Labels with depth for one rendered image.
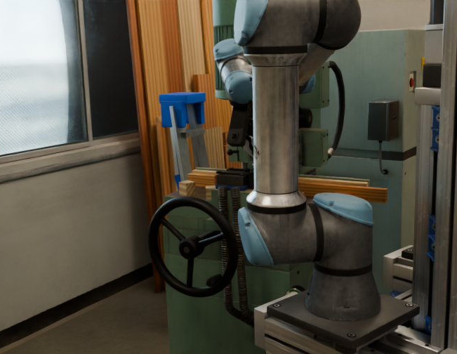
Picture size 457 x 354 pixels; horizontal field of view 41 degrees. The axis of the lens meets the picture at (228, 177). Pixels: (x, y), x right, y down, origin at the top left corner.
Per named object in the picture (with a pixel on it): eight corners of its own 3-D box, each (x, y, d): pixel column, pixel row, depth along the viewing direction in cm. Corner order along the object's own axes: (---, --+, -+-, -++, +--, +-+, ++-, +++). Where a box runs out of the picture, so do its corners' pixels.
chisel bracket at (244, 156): (228, 166, 192) (227, 139, 190) (248, 159, 204) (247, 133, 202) (249, 168, 188) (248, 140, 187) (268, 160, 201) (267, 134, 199)
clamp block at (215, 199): (210, 220, 174) (209, 189, 172) (232, 208, 185) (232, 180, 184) (257, 225, 167) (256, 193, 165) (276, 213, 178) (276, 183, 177)
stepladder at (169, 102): (184, 340, 293) (151, 95, 276) (213, 320, 314) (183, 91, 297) (213, 344, 284) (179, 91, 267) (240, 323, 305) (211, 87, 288)
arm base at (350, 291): (395, 305, 125) (396, 258, 123) (349, 328, 115) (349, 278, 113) (336, 286, 136) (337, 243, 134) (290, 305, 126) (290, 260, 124)
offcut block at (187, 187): (196, 194, 192) (195, 181, 191) (186, 197, 190) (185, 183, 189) (188, 192, 195) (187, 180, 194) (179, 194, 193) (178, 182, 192)
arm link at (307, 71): (381, -36, 108) (304, 61, 156) (322, -36, 106) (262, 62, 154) (390, 26, 106) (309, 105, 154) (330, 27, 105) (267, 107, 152)
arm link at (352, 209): (383, 267, 119) (385, 199, 116) (316, 273, 116) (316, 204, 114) (359, 248, 130) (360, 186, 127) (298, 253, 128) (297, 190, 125)
